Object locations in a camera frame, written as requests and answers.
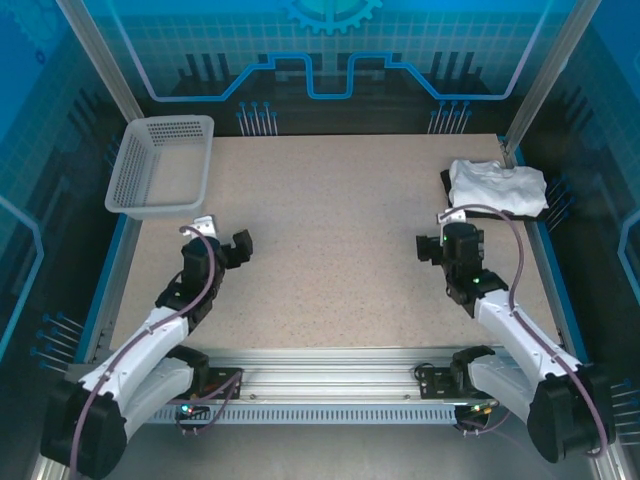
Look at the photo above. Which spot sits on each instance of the small LED circuit board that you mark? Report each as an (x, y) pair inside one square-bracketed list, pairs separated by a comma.
[(192, 409), (482, 407)]

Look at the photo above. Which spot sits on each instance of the white t-shirt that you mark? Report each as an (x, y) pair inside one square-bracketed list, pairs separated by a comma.
[(500, 185)]

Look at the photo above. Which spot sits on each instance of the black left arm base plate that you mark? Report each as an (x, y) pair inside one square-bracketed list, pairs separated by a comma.
[(225, 382)]

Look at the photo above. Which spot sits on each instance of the white perforated plastic basket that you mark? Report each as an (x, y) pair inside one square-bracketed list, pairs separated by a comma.
[(135, 170)]

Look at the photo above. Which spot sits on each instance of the aluminium frame post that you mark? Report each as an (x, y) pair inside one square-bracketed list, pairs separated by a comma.
[(550, 70), (100, 60)]

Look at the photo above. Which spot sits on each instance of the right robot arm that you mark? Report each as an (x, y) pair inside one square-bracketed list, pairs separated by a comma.
[(520, 330)]

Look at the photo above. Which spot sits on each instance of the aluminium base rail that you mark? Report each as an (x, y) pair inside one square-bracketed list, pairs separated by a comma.
[(325, 372)]

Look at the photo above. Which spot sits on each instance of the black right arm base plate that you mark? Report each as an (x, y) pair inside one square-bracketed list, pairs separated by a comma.
[(435, 382)]

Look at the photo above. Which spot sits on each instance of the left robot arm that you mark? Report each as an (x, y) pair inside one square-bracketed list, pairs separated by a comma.
[(130, 360)]

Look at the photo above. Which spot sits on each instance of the black folded t-shirt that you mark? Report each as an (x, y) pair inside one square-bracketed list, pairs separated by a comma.
[(444, 182)]

